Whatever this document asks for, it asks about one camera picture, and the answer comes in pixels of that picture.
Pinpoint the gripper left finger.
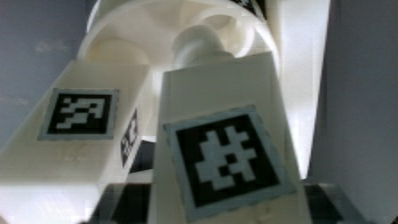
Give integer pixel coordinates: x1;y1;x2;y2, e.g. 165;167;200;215
86;183;150;224

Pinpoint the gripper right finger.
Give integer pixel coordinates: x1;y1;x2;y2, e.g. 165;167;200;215
301;179;385;224

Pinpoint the white stool leg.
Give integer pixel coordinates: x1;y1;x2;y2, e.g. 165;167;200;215
0;59;156;224
147;24;314;224

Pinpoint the white round stool seat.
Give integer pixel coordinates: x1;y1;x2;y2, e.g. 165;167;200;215
78;0;278;84

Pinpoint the white L-shaped fence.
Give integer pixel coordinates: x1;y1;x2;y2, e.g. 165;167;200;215
266;0;330;178

